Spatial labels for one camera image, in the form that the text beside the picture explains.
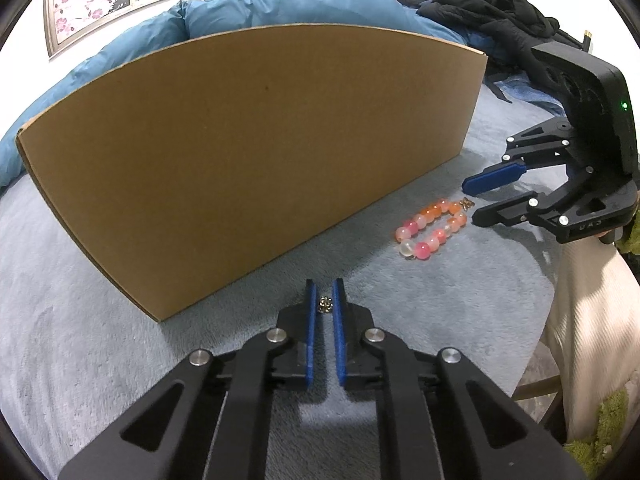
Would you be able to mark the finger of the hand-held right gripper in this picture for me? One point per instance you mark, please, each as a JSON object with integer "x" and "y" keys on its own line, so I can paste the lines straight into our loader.
{"x": 495, "y": 176}
{"x": 505, "y": 212}

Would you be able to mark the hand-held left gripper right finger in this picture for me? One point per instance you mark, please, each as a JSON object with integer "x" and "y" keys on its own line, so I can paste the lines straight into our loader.
{"x": 340, "y": 345}

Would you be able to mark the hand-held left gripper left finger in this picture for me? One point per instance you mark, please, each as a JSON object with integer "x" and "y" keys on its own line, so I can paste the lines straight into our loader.
{"x": 311, "y": 340}

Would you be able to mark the gold flower earring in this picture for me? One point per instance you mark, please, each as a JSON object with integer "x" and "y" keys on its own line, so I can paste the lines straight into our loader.
{"x": 325, "y": 304}

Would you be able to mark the gold butterfly earring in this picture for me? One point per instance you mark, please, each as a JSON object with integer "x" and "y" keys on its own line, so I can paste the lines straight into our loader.
{"x": 466, "y": 204}

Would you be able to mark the cardboard box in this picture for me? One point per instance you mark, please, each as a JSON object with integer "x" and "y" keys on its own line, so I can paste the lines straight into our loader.
{"x": 250, "y": 160}

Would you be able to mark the person's right leg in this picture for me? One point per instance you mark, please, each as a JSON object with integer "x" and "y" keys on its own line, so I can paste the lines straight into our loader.
{"x": 590, "y": 335}

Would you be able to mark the black jacket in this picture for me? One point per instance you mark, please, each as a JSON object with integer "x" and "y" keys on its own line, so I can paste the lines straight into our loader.
{"x": 490, "y": 5}

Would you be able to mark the grey bed cover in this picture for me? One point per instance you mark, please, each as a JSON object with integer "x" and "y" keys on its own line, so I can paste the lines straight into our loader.
{"x": 100, "y": 335}

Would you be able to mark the green shaggy rug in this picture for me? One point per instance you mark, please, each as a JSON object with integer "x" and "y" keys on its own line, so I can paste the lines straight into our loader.
{"x": 600, "y": 435}

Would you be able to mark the blue duvet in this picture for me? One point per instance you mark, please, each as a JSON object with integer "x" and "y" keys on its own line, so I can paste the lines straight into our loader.
{"x": 280, "y": 5}

